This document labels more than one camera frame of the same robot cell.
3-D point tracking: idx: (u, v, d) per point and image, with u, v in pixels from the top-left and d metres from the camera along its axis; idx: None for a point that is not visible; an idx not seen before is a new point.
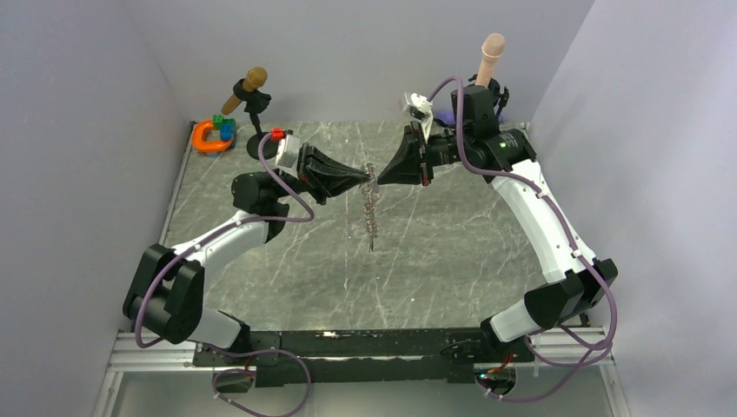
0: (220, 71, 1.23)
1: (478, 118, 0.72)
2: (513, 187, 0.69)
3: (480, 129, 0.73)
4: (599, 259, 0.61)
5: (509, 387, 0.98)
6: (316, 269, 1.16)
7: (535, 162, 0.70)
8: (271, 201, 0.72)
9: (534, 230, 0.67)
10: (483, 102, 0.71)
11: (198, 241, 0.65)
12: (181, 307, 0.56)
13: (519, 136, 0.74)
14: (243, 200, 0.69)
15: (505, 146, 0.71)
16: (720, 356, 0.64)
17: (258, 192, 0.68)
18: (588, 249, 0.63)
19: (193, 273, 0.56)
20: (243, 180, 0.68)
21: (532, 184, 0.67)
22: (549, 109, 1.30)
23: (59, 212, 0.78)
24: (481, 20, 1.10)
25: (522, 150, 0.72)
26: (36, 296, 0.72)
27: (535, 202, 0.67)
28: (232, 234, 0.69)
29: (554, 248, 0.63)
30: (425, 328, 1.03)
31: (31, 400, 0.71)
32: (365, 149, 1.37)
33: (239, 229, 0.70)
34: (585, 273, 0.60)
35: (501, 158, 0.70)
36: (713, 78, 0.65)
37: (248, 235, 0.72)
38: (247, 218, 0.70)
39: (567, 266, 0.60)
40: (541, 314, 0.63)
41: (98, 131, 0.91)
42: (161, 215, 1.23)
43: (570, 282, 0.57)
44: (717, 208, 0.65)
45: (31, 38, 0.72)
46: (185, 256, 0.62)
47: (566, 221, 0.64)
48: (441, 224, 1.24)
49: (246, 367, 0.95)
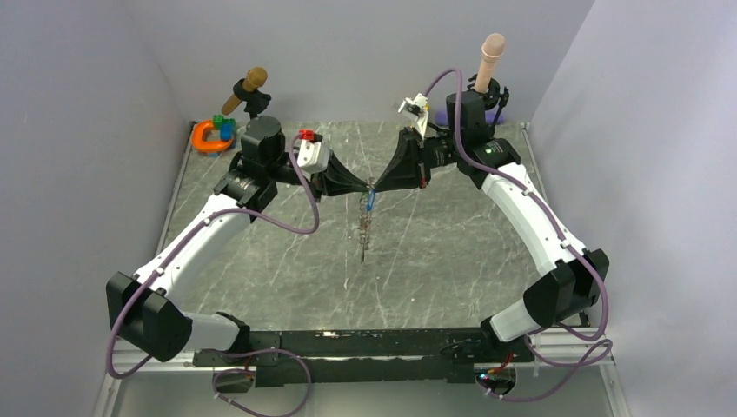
0: (220, 71, 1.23)
1: (470, 127, 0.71)
2: (500, 187, 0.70)
3: (470, 136, 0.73)
4: (587, 248, 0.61)
5: (509, 387, 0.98)
6: (316, 269, 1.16)
7: (521, 165, 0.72)
8: (268, 160, 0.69)
9: (525, 226, 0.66)
10: (477, 111, 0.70)
11: (161, 263, 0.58)
12: (156, 334, 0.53)
13: (503, 142, 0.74)
14: (260, 129, 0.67)
15: (490, 151, 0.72)
16: (720, 356, 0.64)
17: (278, 128, 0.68)
18: (577, 241, 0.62)
19: (161, 305, 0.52)
20: (268, 118, 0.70)
21: (518, 182, 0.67)
22: (548, 110, 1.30)
23: (59, 212, 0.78)
24: (481, 20, 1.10)
25: (507, 155, 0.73)
26: (36, 297, 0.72)
27: (522, 199, 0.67)
28: (203, 236, 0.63)
29: (543, 241, 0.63)
30: (425, 328, 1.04)
31: (31, 400, 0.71)
32: (365, 150, 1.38)
33: (208, 229, 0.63)
34: (574, 261, 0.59)
35: (487, 161, 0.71)
36: (711, 78, 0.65)
37: (225, 230, 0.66)
38: (214, 215, 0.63)
39: (558, 256, 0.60)
40: (541, 313, 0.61)
41: (98, 131, 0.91)
42: (161, 216, 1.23)
43: (561, 270, 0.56)
44: (717, 208, 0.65)
45: (30, 39, 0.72)
46: (149, 286, 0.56)
47: (552, 214, 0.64)
48: (441, 224, 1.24)
49: (246, 368, 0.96)
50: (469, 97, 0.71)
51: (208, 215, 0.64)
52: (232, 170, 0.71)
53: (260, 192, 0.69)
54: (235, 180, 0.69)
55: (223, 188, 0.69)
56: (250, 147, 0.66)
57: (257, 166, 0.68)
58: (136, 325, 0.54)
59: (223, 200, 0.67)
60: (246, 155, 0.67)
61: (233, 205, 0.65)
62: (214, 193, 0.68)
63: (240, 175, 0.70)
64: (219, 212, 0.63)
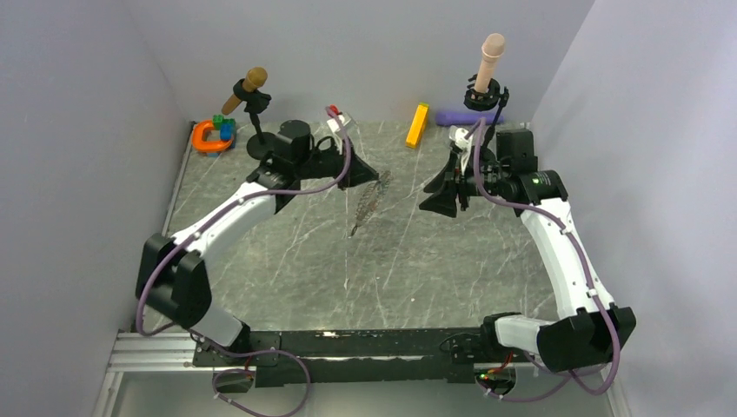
0: (221, 71, 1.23)
1: (519, 156, 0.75)
2: (537, 219, 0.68)
3: (517, 166, 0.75)
4: (616, 305, 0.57)
5: (509, 387, 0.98)
6: (316, 269, 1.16)
7: (566, 202, 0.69)
8: (299, 158, 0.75)
9: (554, 267, 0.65)
10: (523, 142, 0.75)
11: (198, 228, 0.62)
12: (183, 298, 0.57)
13: (553, 175, 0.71)
14: (293, 131, 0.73)
15: (538, 181, 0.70)
16: (719, 357, 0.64)
17: (308, 130, 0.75)
18: (607, 294, 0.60)
19: (194, 263, 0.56)
20: (296, 122, 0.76)
21: (557, 218, 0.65)
22: (548, 110, 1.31)
23: (59, 212, 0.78)
24: (481, 20, 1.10)
25: (554, 189, 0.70)
26: (37, 298, 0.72)
27: (560, 239, 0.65)
28: (235, 214, 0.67)
29: (569, 285, 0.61)
30: (425, 328, 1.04)
31: (32, 401, 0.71)
32: (365, 150, 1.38)
33: (241, 208, 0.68)
34: (596, 314, 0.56)
35: (531, 188, 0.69)
36: (711, 78, 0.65)
37: (254, 213, 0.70)
38: (249, 195, 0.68)
39: (580, 304, 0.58)
40: (547, 352, 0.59)
41: (98, 132, 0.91)
42: (161, 216, 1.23)
43: (580, 318, 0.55)
44: (716, 208, 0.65)
45: (31, 39, 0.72)
46: (184, 247, 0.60)
47: (587, 259, 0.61)
48: (441, 224, 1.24)
49: (246, 368, 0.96)
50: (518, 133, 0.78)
51: (242, 195, 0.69)
52: (262, 165, 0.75)
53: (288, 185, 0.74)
54: (266, 173, 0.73)
55: (255, 178, 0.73)
56: (283, 145, 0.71)
57: (288, 163, 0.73)
58: (163, 288, 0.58)
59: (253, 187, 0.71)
60: (277, 153, 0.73)
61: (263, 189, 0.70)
62: (248, 182, 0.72)
63: (269, 170, 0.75)
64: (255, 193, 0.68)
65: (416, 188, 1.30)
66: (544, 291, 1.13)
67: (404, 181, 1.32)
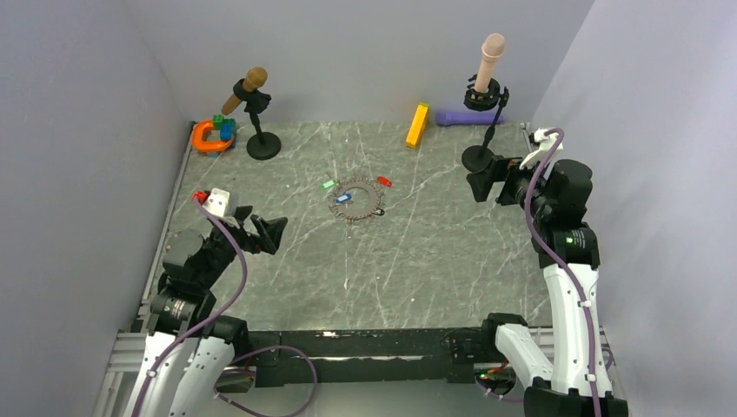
0: (221, 71, 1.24)
1: (564, 205, 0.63)
2: (560, 282, 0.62)
3: (562, 214, 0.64)
4: (613, 395, 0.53)
5: (509, 387, 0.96)
6: (316, 269, 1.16)
7: (594, 272, 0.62)
8: (202, 269, 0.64)
9: (559, 335, 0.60)
10: (575, 195, 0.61)
11: None
12: None
13: (590, 235, 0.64)
14: (181, 252, 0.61)
15: (571, 241, 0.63)
16: (720, 360, 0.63)
17: (201, 241, 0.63)
18: (606, 379, 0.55)
19: None
20: (182, 234, 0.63)
21: (580, 289, 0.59)
22: (548, 110, 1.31)
23: (59, 210, 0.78)
24: (479, 20, 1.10)
25: (586, 253, 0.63)
26: (36, 297, 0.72)
27: (574, 310, 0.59)
28: (156, 389, 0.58)
29: (569, 362, 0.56)
30: (425, 328, 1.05)
31: (30, 402, 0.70)
32: (365, 149, 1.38)
33: (156, 381, 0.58)
34: (588, 400, 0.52)
35: (560, 249, 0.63)
36: (709, 80, 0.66)
37: (180, 361, 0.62)
38: (156, 363, 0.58)
39: (574, 384, 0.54)
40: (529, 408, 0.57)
41: (98, 132, 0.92)
42: (161, 215, 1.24)
43: (568, 399, 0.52)
44: (719, 210, 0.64)
45: (34, 38, 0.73)
46: None
47: (597, 340, 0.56)
48: (441, 224, 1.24)
49: (247, 368, 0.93)
50: (573, 172, 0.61)
51: (151, 364, 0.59)
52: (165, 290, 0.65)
53: (199, 308, 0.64)
54: (166, 305, 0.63)
55: (158, 326, 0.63)
56: (175, 270, 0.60)
57: (188, 282, 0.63)
58: None
59: (161, 339, 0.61)
60: (172, 274, 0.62)
61: (173, 340, 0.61)
62: (149, 334, 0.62)
63: (172, 296, 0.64)
64: (162, 357, 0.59)
65: (415, 188, 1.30)
66: (544, 291, 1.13)
67: (404, 182, 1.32)
